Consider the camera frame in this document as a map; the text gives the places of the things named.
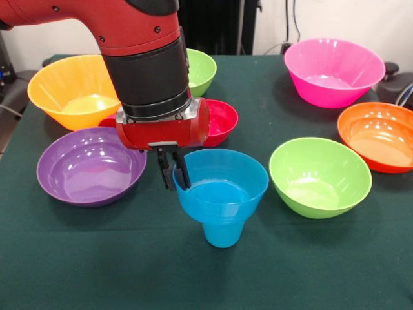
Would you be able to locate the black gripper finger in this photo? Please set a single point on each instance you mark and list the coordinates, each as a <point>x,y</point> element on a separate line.
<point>181,171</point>
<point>165,171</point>

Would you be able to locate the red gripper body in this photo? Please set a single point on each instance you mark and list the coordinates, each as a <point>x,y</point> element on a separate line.
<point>161,134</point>

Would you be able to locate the blue bowl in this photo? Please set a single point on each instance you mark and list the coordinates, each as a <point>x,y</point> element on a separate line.
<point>222,174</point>

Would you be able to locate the red cup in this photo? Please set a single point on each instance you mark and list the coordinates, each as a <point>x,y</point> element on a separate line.
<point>108,122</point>

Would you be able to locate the blue cup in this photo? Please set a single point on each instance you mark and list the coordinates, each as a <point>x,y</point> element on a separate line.
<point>222,235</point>

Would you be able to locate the pink bowl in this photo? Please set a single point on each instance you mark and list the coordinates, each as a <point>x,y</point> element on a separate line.
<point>335,64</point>

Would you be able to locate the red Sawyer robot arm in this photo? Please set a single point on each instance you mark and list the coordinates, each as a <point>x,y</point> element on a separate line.
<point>138,48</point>

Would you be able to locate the red bowl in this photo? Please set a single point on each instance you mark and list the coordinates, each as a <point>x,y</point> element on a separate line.
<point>224,122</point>

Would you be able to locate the green bowl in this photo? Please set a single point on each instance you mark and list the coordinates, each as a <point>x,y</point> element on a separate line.
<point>201,71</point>
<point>319,174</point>

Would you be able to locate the purple bowl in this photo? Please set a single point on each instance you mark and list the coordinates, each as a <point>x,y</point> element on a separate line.
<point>87,168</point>

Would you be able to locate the yellow bowl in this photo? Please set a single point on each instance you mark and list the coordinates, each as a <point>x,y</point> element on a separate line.
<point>71,80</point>

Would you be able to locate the dark green tablecloth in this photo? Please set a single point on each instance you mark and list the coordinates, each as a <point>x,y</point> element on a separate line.
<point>129,274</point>

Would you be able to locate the black office chair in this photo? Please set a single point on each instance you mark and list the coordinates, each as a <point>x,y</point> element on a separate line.
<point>395,87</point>
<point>19,87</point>

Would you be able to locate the black computer box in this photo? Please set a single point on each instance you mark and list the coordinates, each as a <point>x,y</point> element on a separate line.
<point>6,64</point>

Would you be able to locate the orange bowl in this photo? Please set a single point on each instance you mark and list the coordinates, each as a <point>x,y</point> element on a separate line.
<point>377,132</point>

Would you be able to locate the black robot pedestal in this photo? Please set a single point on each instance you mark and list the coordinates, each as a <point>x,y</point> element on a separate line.
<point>219,26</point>

